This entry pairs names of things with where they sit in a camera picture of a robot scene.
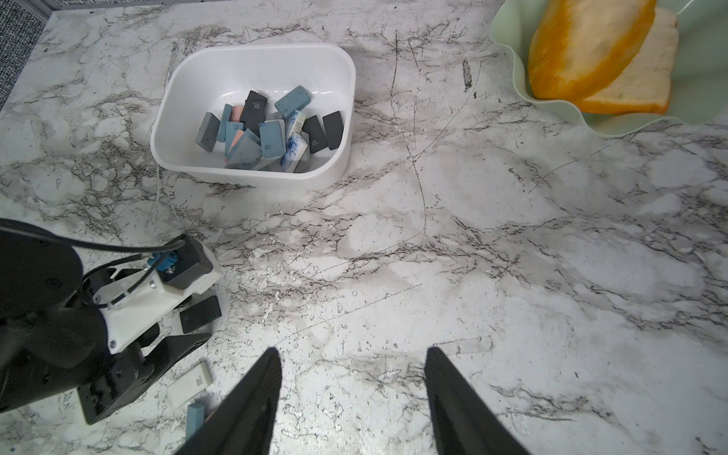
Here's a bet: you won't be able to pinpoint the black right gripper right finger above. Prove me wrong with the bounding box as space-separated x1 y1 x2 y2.
425 346 528 454

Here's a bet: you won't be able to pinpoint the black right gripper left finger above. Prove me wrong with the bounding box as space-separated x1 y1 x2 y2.
177 347 282 454

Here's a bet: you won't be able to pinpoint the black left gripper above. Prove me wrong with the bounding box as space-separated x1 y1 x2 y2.
77 333 212 425

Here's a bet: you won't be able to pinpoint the teal eraser bottom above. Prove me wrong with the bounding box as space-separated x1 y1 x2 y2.
186 402 206 441

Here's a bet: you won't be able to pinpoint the teal eraser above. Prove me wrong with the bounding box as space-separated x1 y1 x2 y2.
259 119 286 160
275 85 311 119
186 402 206 441
216 104 233 142

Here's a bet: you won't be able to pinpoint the black eraser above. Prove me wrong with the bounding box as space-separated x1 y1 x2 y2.
242 90 267 136
301 115 328 155
179 296 222 335
322 111 344 150

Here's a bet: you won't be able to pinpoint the grey eraser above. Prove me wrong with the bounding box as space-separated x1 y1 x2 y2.
226 136 262 170
195 112 221 153

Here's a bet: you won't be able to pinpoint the pink eraser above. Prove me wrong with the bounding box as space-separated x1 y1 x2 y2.
229 105 245 122
226 130 245 157

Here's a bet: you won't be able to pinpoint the blue white eraser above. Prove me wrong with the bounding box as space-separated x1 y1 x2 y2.
280 133 308 173
286 110 306 138

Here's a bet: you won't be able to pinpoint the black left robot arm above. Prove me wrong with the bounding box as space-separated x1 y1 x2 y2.
1 219 222 424

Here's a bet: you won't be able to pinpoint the white eraser lower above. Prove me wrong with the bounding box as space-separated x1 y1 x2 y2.
167 361 213 409

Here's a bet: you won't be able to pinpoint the white storage box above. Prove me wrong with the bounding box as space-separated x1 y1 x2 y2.
151 44 356 193

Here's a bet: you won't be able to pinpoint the bread pieces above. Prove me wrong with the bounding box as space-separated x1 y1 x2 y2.
527 0 679 115

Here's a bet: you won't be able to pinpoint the green scalloped plate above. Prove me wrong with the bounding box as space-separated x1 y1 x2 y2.
490 1 727 138

